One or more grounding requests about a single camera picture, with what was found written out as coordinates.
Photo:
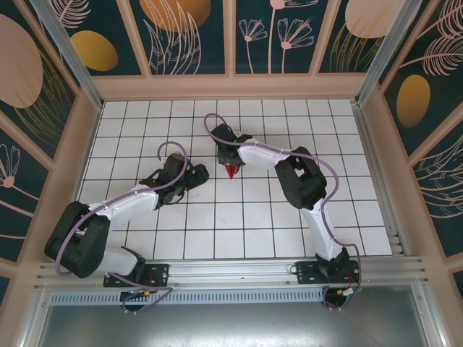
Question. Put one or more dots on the red cloth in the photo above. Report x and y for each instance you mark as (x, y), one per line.
(231, 173)

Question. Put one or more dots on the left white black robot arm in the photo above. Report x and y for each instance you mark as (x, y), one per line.
(79, 238)

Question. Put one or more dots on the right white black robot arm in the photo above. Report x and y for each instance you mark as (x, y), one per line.
(304, 177)

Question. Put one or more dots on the grey metal sheet panel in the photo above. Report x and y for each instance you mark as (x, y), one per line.
(231, 325)

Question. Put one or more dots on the small electronics board with connector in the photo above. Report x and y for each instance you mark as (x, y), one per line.
(349, 292)
(139, 293)

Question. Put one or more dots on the long aluminium mounting rail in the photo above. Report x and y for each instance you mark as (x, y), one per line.
(231, 271)

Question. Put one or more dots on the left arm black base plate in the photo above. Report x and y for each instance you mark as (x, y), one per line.
(159, 274)

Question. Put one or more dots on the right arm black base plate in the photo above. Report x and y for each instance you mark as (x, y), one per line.
(307, 273)

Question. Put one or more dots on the aluminium table side rail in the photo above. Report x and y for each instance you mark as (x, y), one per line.
(376, 173)

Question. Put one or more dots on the aluminium frame post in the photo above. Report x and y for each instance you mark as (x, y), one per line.
(72, 61)
(383, 54)

